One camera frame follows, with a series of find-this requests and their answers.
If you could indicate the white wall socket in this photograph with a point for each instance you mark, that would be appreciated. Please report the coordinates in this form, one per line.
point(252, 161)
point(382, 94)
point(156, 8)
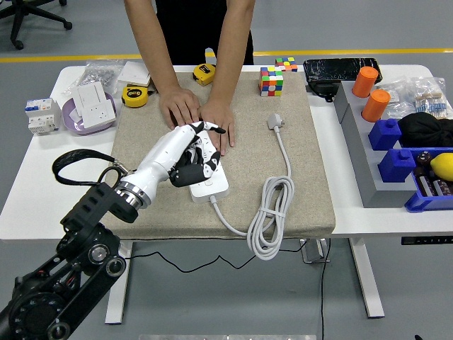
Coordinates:
point(101, 114)

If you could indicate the metal bracket under table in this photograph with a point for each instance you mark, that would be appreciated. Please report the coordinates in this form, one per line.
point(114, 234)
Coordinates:
point(313, 252)

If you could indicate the white three-pin plug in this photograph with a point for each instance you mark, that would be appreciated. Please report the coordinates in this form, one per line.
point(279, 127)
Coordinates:
point(275, 121)

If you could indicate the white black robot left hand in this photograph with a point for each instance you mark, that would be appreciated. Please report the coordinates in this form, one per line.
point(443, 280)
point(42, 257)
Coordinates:
point(163, 156)

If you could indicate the dark round knob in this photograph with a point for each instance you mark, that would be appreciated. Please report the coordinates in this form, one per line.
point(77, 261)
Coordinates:
point(423, 158)

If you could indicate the white switch panel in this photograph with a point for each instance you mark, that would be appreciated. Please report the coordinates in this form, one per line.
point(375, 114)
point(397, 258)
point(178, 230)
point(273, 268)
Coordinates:
point(88, 95)

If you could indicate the black glossy wrapped tray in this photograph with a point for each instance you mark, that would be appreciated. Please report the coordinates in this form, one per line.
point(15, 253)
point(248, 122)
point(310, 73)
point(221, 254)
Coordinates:
point(332, 69)

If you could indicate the dark striped cylinders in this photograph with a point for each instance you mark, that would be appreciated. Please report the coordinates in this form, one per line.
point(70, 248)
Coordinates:
point(435, 186)

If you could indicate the white table leg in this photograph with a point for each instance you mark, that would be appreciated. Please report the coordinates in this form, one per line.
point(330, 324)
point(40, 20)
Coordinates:
point(368, 280)
point(117, 304)

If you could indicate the person's right forearm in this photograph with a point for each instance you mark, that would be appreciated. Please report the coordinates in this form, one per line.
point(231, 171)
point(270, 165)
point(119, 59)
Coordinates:
point(152, 42)

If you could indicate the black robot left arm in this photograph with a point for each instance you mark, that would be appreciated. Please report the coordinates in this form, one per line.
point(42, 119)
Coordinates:
point(95, 202)

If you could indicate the large blue block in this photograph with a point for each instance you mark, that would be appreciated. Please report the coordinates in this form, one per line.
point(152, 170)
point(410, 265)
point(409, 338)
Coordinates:
point(396, 166)

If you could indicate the grey-brown fabric mat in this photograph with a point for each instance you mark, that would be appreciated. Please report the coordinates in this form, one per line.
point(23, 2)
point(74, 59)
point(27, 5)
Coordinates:
point(247, 170)

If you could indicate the person's left forearm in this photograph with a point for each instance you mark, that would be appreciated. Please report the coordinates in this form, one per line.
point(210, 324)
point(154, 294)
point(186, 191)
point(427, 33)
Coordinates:
point(231, 46)

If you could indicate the white circuit breaker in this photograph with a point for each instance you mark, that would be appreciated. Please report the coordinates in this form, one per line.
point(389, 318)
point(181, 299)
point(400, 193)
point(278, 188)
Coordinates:
point(42, 115)

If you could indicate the clear bag of screws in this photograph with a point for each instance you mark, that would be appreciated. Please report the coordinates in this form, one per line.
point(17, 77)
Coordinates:
point(99, 72)

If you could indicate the blue plastic bin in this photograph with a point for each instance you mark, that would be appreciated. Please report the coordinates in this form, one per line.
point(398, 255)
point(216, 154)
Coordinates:
point(424, 203)

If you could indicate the person's right hand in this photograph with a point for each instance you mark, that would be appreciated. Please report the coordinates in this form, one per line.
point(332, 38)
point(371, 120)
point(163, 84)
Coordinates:
point(180, 106)

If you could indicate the orange cylinder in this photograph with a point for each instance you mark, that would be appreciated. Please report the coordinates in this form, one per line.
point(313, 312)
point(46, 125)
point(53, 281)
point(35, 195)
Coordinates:
point(376, 106)
point(365, 82)

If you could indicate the large yellow tape measure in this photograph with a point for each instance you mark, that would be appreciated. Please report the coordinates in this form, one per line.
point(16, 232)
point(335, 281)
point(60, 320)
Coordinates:
point(134, 96)

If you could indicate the clear plastic parts bag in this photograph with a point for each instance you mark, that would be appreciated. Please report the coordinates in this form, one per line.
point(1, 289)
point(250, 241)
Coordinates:
point(398, 95)

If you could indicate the black office chair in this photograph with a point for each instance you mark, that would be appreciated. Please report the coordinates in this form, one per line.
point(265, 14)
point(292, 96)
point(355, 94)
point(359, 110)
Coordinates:
point(17, 21)

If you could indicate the grey stepped block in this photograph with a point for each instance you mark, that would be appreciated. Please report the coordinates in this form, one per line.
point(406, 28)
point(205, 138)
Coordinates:
point(364, 166)

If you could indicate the yellow lemon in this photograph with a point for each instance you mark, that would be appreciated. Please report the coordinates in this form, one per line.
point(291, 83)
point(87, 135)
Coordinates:
point(442, 166)

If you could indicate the white power strip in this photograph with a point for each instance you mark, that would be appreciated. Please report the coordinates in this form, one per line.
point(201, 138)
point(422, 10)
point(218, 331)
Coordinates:
point(212, 191)

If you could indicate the black power brick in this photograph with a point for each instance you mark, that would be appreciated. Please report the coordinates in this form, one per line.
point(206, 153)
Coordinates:
point(322, 89)

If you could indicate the black table control panel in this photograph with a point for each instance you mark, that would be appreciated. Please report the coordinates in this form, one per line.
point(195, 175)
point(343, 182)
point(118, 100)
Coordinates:
point(424, 240)

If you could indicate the clear bag of resistors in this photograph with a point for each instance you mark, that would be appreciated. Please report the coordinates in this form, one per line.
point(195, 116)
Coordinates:
point(431, 99)

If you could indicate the white flat switch box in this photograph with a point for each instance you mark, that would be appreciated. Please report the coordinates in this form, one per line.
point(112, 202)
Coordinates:
point(134, 72)

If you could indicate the large colourful puzzle cube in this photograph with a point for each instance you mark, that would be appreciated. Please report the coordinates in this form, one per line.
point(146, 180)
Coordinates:
point(272, 81)

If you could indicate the small blue block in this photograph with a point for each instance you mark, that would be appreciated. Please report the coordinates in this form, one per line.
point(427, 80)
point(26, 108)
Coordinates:
point(385, 134)

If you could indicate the small yellow tape measure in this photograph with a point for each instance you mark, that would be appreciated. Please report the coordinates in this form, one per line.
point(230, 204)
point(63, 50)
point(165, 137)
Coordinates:
point(203, 74)

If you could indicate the person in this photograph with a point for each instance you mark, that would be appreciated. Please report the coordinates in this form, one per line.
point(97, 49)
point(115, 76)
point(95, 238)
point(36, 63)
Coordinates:
point(191, 28)

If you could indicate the black cloth bundle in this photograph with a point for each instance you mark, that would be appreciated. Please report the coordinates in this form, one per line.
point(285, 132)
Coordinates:
point(424, 131)

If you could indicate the small colourful puzzle cube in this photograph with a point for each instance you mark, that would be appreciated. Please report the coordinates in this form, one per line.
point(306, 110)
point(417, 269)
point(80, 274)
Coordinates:
point(286, 64)

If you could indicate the person's left hand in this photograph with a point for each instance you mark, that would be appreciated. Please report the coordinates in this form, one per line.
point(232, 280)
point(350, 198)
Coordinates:
point(221, 115)

